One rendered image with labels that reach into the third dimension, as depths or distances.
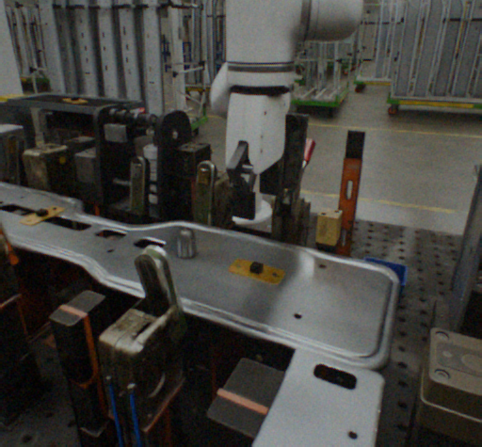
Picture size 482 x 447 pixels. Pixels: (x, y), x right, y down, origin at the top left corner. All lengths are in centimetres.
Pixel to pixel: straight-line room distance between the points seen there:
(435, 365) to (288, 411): 14
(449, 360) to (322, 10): 37
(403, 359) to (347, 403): 52
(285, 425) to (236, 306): 18
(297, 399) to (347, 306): 17
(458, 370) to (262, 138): 31
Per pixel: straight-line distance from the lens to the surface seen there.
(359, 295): 59
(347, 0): 49
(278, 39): 48
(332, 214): 66
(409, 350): 99
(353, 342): 52
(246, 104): 48
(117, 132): 88
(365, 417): 45
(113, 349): 45
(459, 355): 45
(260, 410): 46
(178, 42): 729
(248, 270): 61
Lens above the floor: 134
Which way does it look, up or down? 24 degrees down
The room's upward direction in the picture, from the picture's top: straight up
